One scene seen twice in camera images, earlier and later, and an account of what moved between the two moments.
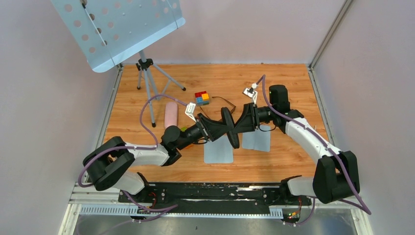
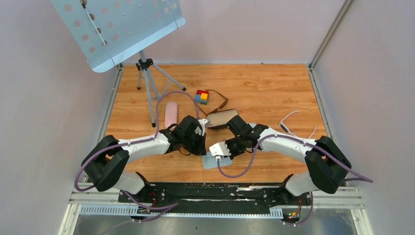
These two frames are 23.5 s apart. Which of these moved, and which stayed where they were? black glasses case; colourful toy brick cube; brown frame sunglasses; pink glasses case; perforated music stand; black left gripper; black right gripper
Moved: brown frame sunglasses; black left gripper; black glasses case; black right gripper
Stayed: perforated music stand; colourful toy brick cube; pink glasses case
